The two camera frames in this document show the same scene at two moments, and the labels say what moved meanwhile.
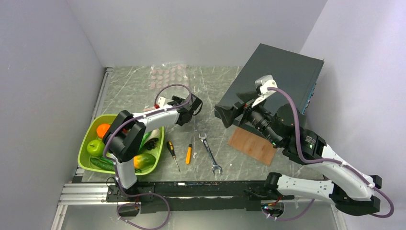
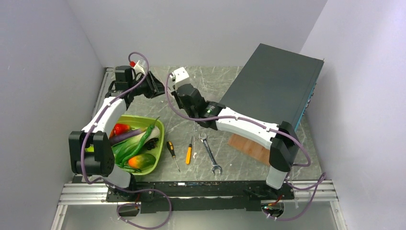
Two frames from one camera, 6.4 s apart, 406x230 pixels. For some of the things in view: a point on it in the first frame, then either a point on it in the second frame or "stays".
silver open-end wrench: (215, 166) stays
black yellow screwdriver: (171, 148) stays
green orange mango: (144, 161) stays
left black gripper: (178, 100) to (155, 87)
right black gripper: (227, 115) to (177, 98)
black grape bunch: (151, 143) stays
